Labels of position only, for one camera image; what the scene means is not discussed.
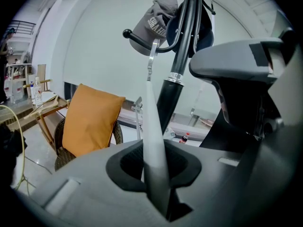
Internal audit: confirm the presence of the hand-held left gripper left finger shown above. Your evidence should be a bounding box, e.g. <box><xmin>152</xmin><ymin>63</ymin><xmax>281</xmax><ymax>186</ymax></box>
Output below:
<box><xmin>30</xmin><ymin>140</ymin><xmax>171</xmax><ymax>227</ymax></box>

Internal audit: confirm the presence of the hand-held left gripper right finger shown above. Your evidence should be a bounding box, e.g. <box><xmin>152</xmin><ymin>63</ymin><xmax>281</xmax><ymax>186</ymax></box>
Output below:
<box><xmin>162</xmin><ymin>48</ymin><xmax>303</xmax><ymax>227</ymax></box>

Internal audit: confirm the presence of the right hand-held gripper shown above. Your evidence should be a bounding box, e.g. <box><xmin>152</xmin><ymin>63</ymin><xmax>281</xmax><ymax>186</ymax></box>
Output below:
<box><xmin>188</xmin><ymin>27</ymin><xmax>296</xmax><ymax>155</ymax></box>

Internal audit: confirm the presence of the black coat stand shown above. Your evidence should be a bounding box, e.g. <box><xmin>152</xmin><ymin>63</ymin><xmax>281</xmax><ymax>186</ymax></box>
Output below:
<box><xmin>122</xmin><ymin>0</ymin><xmax>240</xmax><ymax>137</ymax></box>

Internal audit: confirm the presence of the white metal stand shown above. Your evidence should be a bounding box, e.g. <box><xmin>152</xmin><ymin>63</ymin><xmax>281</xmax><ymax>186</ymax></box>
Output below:
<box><xmin>131</xmin><ymin>96</ymin><xmax>144</xmax><ymax>140</ymax></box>

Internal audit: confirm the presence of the wooden clothes hanger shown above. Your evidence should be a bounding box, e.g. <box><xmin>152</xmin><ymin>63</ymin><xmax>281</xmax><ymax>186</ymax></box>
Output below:
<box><xmin>23</xmin><ymin>94</ymin><xmax>60</xmax><ymax>120</ymax></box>

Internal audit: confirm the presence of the dark navy cap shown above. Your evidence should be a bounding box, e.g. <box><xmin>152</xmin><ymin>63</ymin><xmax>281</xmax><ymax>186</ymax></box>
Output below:
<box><xmin>165</xmin><ymin>2</ymin><xmax>215</xmax><ymax>58</ymax></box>

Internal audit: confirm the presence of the dark wicker chair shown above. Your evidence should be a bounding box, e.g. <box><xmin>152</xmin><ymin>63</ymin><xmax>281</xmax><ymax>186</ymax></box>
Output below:
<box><xmin>53</xmin><ymin>117</ymin><xmax>124</xmax><ymax>172</ymax></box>

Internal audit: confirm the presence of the cola bottle red cap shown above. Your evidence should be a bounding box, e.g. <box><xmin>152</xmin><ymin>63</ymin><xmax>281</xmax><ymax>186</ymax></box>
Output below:
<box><xmin>178</xmin><ymin>132</ymin><xmax>191</xmax><ymax>144</ymax></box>

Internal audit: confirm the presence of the grey low platform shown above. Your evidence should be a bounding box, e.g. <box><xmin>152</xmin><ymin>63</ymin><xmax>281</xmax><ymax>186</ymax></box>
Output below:
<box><xmin>117</xmin><ymin>98</ymin><xmax>221</xmax><ymax>142</ymax></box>

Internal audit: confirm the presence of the orange cushion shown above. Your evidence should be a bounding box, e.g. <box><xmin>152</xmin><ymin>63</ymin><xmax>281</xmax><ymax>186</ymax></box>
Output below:
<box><xmin>62</xmin><ymin>83</ymin><xmax>126</xmax><ymax>157</ymax></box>

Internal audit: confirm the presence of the grey baseball cap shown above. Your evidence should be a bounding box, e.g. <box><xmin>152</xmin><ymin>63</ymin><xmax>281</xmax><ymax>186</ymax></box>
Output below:
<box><xmin>129</xmin><ymin>0</ymin><xmax>178</xmax><ymax>56</ymax></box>

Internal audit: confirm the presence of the wooden folding table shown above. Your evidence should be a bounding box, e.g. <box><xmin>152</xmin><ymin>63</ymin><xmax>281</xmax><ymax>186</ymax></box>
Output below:
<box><xmin>23</xmin><ymin>95</ymin><xmax>71</xmax><ymax>151</ymax></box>

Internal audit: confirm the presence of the black cloth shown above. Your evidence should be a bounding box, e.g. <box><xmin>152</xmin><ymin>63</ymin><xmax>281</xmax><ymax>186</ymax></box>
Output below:
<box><xmin>0</xmin><ymin>123</ymin><xmax>28</xmax><ymax>187</ymax></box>

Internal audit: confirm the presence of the clear water bottle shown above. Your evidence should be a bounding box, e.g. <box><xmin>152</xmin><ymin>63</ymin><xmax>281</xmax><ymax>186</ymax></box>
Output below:
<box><xmin>33</xmin><ymin>77</ymin><xmax>44</xmax><ymax>107</ymax></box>

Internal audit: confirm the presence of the black metal railing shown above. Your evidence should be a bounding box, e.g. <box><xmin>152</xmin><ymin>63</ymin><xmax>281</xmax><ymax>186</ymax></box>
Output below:
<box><xmin>9</xmin><ymin>20</ymin><xmax>37</xmax><ymax>36</ymax></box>

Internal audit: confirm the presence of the yellow cable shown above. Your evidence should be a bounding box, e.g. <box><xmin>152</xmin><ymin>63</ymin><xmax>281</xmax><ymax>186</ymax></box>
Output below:
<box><xmin>0</xmin><ymin>105</ymin><xmax>36</xmax><ymax>196</ymax></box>

